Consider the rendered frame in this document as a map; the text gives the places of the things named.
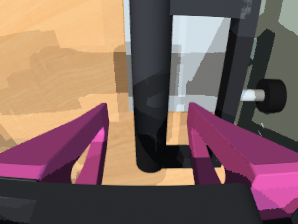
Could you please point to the light grey metal plate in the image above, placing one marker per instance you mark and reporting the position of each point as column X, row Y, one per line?
column 197, row 58

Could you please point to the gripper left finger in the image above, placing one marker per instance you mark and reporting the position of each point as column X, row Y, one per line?
column 51, row 156

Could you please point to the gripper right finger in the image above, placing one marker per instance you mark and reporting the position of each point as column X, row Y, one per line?
column 269, row 169

